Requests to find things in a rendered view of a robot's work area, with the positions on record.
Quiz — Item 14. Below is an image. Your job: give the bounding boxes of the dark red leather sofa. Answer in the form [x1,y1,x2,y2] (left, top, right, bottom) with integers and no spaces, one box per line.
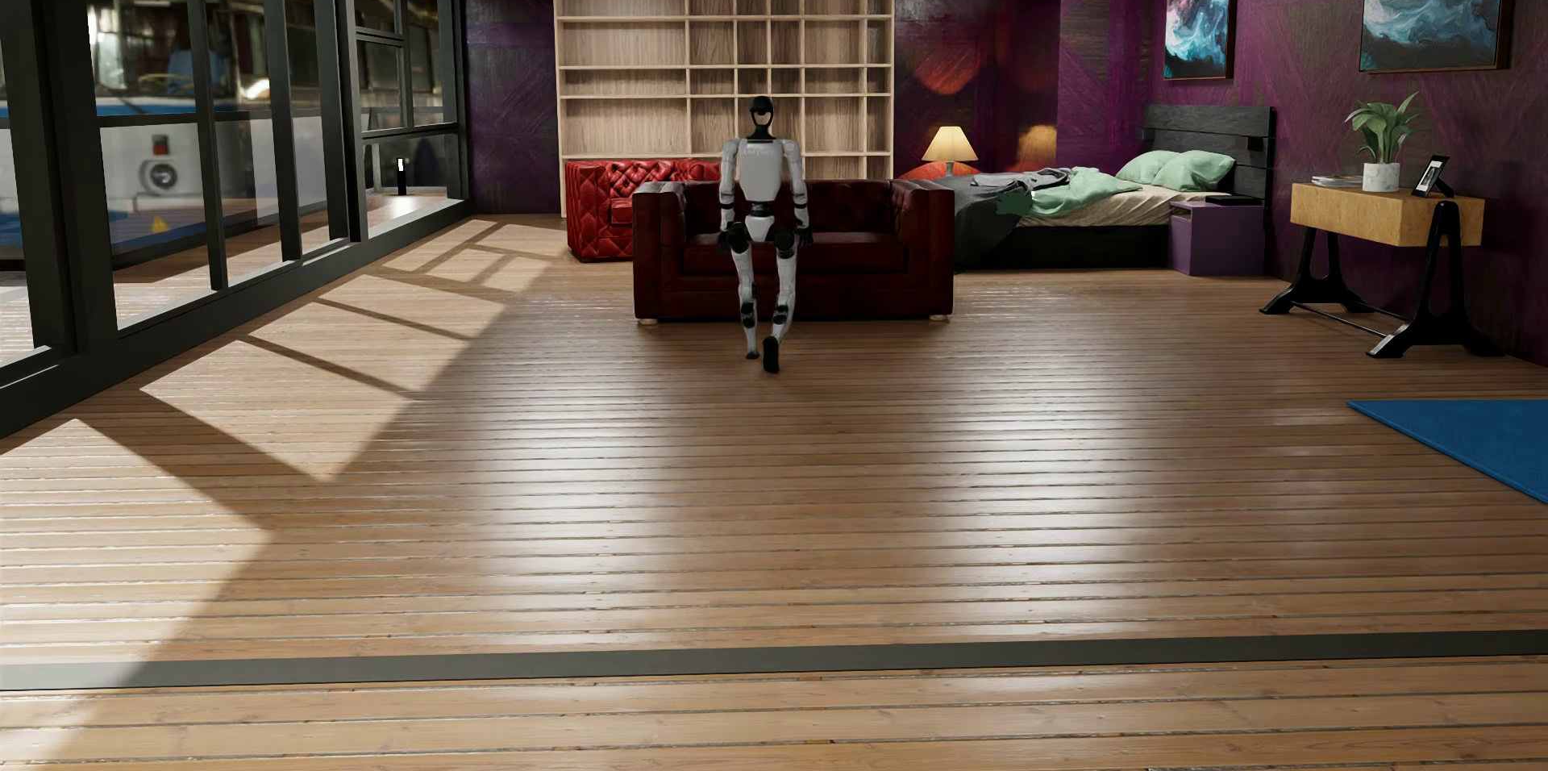
[631,178,955,325]

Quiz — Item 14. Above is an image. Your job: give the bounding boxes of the bright red tufted sofa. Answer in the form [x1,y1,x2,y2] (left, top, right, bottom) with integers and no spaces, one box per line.
[564,157,725,263]

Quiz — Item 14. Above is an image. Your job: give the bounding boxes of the robot left leg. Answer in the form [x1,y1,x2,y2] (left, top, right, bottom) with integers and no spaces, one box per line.
[729,215,764,360]

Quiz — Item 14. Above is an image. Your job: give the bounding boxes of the robot leg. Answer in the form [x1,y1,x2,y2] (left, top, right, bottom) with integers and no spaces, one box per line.
[762,217,802,376]
[729,215,764,360]

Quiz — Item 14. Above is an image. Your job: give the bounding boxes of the robot right leg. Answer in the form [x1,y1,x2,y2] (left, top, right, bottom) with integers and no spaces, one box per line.
[762,217,802,376]

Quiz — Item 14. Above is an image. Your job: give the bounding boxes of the robot white torso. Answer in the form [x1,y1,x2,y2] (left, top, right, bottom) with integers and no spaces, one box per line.
[735,137,790,219]

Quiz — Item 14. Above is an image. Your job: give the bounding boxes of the light wooden bookshelf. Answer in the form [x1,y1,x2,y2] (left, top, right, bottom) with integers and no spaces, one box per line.
[552,0,897,219]

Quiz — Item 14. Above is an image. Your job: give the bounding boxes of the table lamp yellow shade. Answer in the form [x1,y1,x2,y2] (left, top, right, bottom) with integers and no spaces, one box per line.
[922,125,980,178]

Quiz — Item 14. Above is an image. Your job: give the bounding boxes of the dark grey blanket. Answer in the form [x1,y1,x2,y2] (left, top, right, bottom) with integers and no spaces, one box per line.
[897,169,1076,269]

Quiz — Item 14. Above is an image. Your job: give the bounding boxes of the green blanket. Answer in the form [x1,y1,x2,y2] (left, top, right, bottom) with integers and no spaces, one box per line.
[995,167,1143,221]

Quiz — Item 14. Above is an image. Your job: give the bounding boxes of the bed with black headboard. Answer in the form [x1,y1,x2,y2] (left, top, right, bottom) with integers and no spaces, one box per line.
[897,103,1276,272]

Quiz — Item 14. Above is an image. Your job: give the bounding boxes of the green pillow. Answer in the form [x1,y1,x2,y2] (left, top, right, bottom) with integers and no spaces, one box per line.
[1151,149,1238,193]
[1113,150,1178,187]

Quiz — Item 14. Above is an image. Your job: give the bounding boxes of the purple nightstand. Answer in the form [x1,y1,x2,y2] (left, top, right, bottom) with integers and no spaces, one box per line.
[1167,198,1267,277]

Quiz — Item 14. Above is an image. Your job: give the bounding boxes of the wooden desk black legs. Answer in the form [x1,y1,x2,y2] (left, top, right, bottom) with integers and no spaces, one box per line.
[1260,181,1506,360]

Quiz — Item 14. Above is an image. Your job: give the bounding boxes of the white bus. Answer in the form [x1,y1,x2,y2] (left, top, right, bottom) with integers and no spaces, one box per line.
[0,0,333,262]

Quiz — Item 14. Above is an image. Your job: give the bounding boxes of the potted plant white pot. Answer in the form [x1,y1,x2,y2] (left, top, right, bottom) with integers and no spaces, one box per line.
[1345,91,1424,194]

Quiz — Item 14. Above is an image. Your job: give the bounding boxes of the blue rug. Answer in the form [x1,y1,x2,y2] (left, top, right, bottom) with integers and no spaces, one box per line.
[1346,397,1548,506]

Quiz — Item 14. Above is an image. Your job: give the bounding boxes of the small abstract wall painting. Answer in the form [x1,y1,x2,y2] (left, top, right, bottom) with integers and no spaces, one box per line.
[1162,0,1241,83]

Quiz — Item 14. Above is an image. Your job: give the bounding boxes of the black window frame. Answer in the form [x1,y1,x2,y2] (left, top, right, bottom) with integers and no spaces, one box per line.
[0,0,474,441]

